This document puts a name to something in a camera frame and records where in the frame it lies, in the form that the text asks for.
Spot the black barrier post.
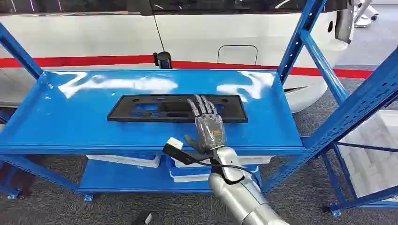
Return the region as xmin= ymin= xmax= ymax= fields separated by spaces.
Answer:
xmin=152 ymin=51 xmax=173 ymax=70

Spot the white foam tray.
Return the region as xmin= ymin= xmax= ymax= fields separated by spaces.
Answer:
xmin=86 ymin=154 xmax=161 ymax=169

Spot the white foam block stack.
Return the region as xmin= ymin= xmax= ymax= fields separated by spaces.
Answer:
xmin=337 ymin=110 xmax=398 ymax=203

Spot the blue steel shelf rack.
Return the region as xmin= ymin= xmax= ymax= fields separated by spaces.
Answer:
xmin=0 ymin=0 xmax=398 ymax=203

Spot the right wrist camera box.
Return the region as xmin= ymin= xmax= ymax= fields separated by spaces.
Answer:
xmin=162 ymin=137 xmax=203 ymax=166

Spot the blue steel rack with foam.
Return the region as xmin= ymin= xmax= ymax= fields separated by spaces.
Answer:
xmin=320 ymin=141 xmax=398 ymax=217

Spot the blue tray with white rim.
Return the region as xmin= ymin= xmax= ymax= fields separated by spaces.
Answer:
xmin=169 ymin=167 xmax=259 ymax=183

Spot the black plastic panel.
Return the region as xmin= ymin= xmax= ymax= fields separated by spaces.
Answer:
xmin=107 ymin=94 xmax=248 ymax=124

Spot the white machine base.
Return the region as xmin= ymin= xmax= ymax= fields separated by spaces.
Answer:
xmin=353 ymin=0 xmax=380 ymax=29

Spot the red barrier belt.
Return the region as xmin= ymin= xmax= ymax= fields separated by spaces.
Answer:
xmin=171 ymin=60 xmax=374 ymax=79
xmin=0 ymin=55 xmax=155 ymax=68

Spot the white car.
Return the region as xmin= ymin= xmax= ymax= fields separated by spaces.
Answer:
xmin=0 ymin=0 xmax=357 ymax=114

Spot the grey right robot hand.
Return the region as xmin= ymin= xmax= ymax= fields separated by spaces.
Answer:
xmin=184 ymin=94 xmax=227 ymax=155

